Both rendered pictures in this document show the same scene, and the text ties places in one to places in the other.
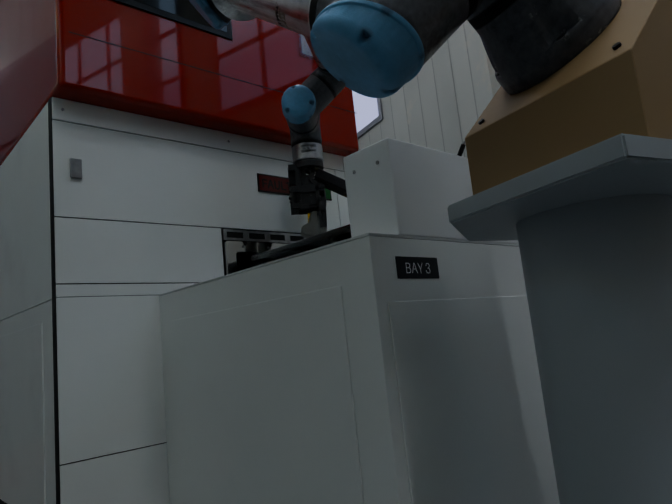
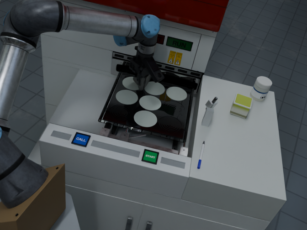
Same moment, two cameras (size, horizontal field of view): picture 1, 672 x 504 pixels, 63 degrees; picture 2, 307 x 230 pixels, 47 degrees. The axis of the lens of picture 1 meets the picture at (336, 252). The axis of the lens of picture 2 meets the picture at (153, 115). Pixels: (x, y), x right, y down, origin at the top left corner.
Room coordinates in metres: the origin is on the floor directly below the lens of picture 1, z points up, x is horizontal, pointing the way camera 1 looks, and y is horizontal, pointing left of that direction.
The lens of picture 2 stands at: (0.42, -0.93, 1.95)
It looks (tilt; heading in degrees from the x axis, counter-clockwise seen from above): 43 degrees down; 45
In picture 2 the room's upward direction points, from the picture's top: 13 degrees clockwise
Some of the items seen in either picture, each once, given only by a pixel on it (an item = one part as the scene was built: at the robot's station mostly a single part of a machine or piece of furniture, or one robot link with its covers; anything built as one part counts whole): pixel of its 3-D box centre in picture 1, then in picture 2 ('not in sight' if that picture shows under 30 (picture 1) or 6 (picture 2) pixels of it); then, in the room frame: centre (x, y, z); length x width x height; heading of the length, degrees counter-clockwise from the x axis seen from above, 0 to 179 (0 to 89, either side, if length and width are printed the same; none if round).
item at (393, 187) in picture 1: (476, 209); (114, 161); (0.95, -0.26, 0.89); 0.55 x 0.09 x 0.14; 133
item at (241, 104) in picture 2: not in sight; (240, 106); (1.52, -0.34, 1.00); 0.07 x 0.07 x 0.07; 34
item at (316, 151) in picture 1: (307, 156); (146, 46); (1.27, 0.04, 1.13); 0.08 x 0.08 x 0.05
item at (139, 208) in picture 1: (234, 211); (123, 44); (1.29, 0.24, 1.02); 0.81 x 0.03 x 0.40; 133
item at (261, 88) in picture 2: not in sight; (260, 88); (1.69, -0.31, 1.01); 0.07 x 0.07 x 0.10
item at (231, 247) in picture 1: (299, 262); (155, 75); (1.40, 0.10, 0.89); 0.44 x 0.02 x 0.10; 133
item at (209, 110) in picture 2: not in sight; (209, 110); (1.35, -0.31, 1.03); 0.06 x 0.04 x 0.13; 43
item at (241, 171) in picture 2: not in sight; (232, 139); (1.45, -0.41, 0.89); 0.62 x 0.35 x 0.14; 43
